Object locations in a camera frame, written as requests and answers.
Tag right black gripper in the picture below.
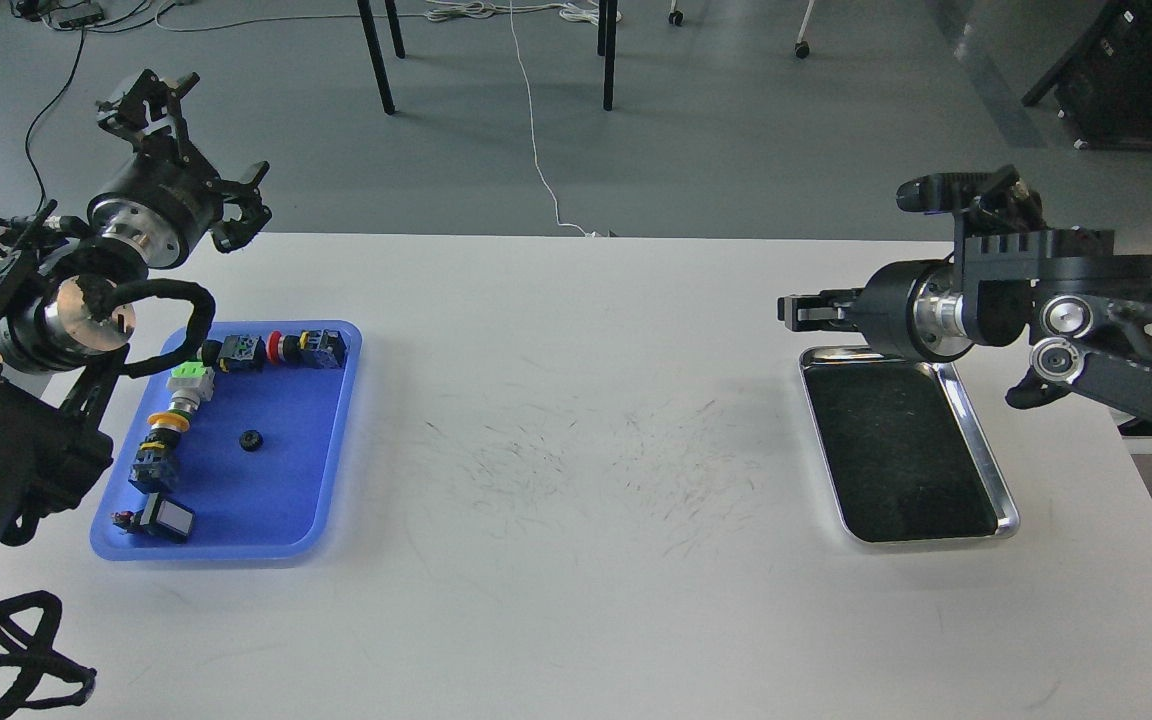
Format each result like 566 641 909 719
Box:
776 260 973 363

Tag white green switch part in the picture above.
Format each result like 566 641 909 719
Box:
166 361 217 416

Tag black cabinet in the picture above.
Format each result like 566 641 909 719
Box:
1021 1 1152 152

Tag square white button switch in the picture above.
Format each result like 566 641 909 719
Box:
111 492 196 544

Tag black floor cable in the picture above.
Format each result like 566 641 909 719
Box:
24 28 89 217

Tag white floor cable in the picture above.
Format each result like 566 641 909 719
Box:
426 0 626 238

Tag shiny metal tray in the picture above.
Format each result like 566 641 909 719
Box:
797 346 1020 550

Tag yellow ring selector switch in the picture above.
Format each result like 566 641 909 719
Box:
128 410 192 495

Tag blue plastic tray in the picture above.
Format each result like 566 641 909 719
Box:
90 320 364 561

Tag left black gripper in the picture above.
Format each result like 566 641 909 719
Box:
88 69 273 270

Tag small black gear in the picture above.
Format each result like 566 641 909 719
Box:
238 429 265 454

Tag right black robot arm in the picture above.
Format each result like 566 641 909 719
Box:
778 165 1152 424

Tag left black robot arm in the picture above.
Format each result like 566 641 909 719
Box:
0 70 271 719

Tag green push button switch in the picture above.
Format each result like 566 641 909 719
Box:
196 333 268 373

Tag black table leg left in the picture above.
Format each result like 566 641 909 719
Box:
356 0 406 118

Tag red emergency stop button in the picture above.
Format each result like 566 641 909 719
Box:
265 329 348 369

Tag black table leg right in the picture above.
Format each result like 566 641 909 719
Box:
596 0 620 111

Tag black table leg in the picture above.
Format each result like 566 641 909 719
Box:
596 0 620 111
356 0 406 118

